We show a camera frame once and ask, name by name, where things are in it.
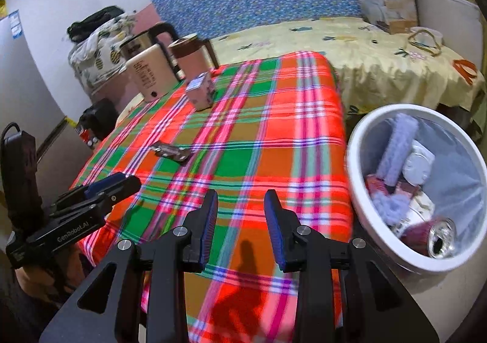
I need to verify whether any white round trash bin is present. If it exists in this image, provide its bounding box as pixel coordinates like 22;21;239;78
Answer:
346;104;486;274

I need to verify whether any white round container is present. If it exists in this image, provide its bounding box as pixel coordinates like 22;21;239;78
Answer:
402;140;435;186

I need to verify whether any red plaid tablecloth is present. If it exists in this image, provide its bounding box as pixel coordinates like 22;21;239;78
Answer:
75;51;353;342

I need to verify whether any pink electric kettle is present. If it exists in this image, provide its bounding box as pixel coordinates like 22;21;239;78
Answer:
120;22;182;102

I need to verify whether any small milk carton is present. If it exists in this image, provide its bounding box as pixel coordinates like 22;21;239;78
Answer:
185;72;215;111

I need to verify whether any pink brown mug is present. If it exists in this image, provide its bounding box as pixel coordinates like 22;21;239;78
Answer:
168;33;219;82

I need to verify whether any red snack box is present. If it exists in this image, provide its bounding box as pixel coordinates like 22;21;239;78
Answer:
365;174;416;199

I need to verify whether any person's left hand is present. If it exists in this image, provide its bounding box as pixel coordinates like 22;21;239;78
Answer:
14;245;93;304

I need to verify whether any olive green rope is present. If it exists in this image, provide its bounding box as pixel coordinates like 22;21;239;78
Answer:
406;28;443;58

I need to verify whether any pineapple print pillow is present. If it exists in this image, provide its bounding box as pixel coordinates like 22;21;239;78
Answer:
68;13;136;95

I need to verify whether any crumpled brown wrapper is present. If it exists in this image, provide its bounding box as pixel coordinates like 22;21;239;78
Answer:
149;141;192;164

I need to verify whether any long white foam net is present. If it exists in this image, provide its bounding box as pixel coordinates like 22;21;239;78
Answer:
376;113;419;186

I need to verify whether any short white foam net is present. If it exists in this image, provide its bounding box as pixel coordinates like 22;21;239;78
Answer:
371;191;410;227

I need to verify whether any red soda can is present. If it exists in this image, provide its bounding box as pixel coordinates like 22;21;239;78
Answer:
400;217;457;260

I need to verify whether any black bag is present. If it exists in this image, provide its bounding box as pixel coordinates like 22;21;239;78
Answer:
79;98;119;140

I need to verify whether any orange strap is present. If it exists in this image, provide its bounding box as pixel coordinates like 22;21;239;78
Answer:
452;58;479;86

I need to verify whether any patterned paper cup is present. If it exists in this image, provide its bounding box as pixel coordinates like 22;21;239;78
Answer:
391;190;436;237

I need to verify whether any white panel board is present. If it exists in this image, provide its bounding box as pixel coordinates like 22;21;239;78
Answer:
416;0;484;69

